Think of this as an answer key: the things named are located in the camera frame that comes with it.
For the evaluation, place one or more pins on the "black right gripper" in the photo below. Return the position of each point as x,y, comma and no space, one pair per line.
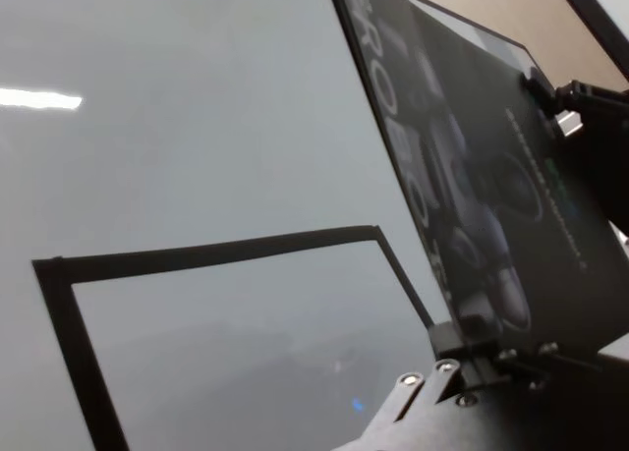
604,127

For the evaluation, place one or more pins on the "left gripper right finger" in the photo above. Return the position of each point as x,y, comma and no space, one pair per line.
521,362

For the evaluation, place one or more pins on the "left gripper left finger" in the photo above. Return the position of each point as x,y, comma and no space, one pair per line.
444,340

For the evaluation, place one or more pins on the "black robot print poster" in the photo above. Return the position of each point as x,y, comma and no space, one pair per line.
467,200

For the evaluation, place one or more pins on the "black tape frame outline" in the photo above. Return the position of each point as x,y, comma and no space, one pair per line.
196,249

